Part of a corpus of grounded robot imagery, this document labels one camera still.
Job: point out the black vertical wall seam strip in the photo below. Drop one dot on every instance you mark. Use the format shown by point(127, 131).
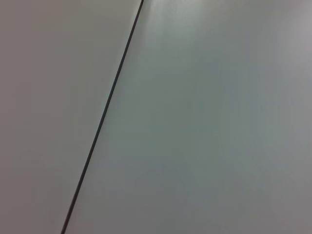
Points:
point(101, 122)

